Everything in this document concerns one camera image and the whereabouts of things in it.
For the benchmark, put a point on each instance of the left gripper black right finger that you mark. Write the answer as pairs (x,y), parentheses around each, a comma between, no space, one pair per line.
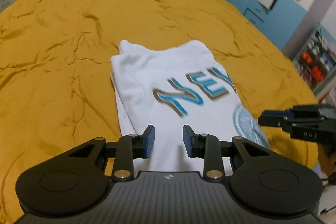
(258,179)

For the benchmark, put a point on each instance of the mustard yellow bed cover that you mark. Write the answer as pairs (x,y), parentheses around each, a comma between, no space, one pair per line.
(56,91)

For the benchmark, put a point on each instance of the shelf with colourful items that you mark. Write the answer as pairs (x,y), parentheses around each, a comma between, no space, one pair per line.
(315,62)

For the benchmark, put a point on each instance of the right hand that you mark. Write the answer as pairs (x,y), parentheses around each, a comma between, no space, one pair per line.
(326,158)

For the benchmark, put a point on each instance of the white printed t-shirt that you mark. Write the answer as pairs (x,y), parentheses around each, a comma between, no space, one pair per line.
(170,89)

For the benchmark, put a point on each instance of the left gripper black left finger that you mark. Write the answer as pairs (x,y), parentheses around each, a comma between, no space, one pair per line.
(77,180)

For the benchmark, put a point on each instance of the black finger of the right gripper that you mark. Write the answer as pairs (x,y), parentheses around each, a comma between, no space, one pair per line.
(277,114)
(275,121)

